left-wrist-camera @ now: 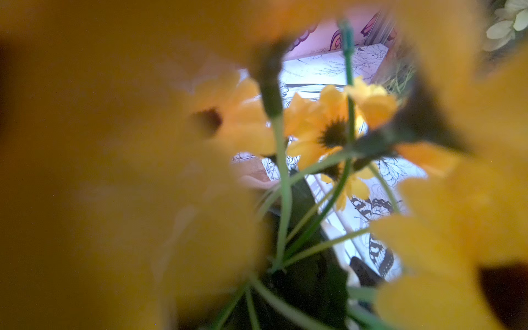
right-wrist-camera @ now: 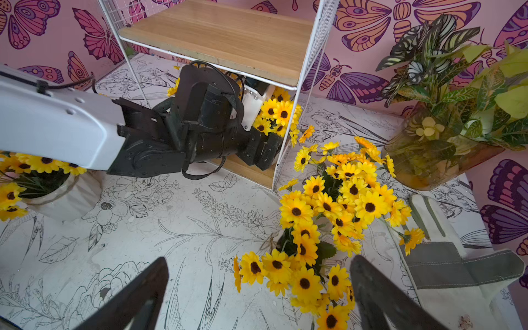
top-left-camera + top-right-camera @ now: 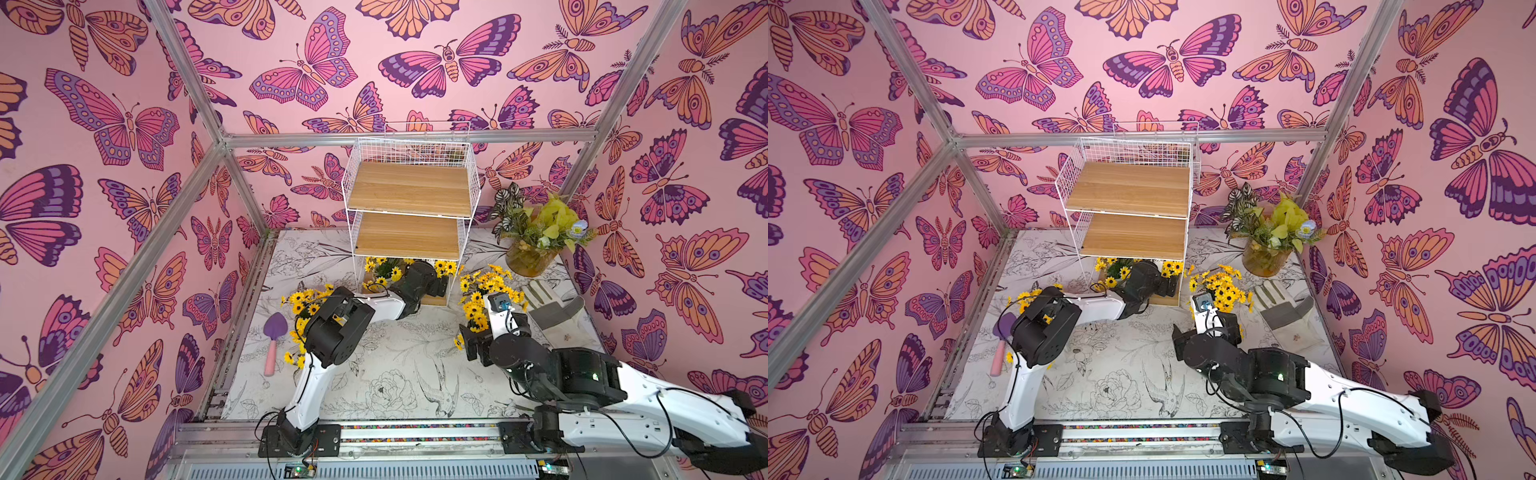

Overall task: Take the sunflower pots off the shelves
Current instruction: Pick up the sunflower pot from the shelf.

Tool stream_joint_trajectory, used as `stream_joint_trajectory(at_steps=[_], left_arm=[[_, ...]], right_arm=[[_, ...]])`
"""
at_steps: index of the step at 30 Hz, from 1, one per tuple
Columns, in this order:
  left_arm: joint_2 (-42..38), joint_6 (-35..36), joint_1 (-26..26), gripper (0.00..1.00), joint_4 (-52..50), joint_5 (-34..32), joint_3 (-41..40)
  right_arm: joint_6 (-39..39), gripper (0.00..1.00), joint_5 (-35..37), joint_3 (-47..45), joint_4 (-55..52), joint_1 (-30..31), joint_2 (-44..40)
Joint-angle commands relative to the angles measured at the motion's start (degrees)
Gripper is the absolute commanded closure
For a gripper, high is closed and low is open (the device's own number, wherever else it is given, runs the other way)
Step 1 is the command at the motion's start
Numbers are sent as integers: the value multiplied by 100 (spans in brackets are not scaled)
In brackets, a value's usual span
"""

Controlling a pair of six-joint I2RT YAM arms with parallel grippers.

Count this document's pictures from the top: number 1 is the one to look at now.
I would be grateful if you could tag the sunflower pot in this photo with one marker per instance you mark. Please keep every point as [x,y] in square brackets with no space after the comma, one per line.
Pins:
[119,206]

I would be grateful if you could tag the green plant in glass vase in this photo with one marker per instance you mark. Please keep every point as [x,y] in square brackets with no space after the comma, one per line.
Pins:
[509,26]

